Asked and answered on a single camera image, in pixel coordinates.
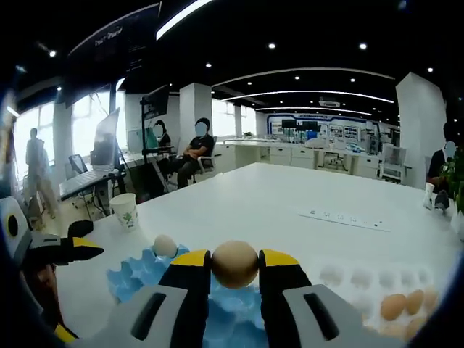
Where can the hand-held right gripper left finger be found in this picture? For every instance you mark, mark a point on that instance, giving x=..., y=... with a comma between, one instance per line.
x=145, y=319

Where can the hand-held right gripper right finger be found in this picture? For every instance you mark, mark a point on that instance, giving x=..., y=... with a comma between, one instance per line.
x=290, y=311

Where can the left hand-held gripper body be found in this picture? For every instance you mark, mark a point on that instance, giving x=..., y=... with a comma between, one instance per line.
x=20, y=239

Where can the blue egg tray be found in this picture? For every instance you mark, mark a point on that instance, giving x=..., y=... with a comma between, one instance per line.
x=134, y=275

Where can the brown chicken egg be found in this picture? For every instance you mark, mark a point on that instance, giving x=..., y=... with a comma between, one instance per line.
x=235, y=266
x=165, y=245

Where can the cluster of brown eggs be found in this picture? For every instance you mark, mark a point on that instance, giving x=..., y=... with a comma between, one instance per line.
x=393, y=306

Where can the white foam egg holder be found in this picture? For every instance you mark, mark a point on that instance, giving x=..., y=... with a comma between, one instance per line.
x=362, y=286

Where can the person's left hand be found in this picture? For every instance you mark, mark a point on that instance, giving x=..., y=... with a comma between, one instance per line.
x=40, y=286

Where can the black rounded object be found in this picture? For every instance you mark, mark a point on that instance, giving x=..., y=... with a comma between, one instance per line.
x=81, y=228

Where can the grey side desk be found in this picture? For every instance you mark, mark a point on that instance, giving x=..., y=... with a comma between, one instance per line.
x=83, y=183

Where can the white paper cup green print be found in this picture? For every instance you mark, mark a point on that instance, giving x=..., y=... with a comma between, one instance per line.
x=125, y=210

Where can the black mesh office chair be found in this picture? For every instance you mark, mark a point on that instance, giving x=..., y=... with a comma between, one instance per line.
x=78, y=163

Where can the white power strip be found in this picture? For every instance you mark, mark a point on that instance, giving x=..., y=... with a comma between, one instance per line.
x=344, y=218

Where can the computer monitor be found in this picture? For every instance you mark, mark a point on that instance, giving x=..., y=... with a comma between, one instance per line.
x=105, y=141

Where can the white table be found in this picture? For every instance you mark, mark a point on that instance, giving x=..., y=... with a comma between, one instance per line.
x=261, y=192

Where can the white cabinet row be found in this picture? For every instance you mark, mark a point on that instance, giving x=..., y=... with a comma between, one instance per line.
x=290, y=154

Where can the black screen on stand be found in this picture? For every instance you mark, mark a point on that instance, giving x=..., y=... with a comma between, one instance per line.
x=157, y=99

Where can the small white cup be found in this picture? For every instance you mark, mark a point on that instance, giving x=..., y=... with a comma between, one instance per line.
x=429, y=194

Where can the white mesh office chair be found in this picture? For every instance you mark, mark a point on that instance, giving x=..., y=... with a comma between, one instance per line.
x=393, y=159

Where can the grey rounded object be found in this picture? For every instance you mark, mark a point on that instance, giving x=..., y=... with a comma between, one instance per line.
x=441, y=201

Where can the black desktop monitor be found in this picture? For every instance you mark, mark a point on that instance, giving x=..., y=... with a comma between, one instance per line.
x=290, y=124
x=310, y=125

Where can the white square pillar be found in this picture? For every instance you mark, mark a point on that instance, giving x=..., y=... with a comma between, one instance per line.
x=420, y=127
x=194, y=105

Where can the ceiling air conditioner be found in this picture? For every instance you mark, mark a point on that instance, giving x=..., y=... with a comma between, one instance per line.
x=329, y=102

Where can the green potted plant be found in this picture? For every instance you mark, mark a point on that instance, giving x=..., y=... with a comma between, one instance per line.
x=456, y=174

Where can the blue framed display wall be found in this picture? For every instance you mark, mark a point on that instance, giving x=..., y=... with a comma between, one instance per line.
x=337, y=125

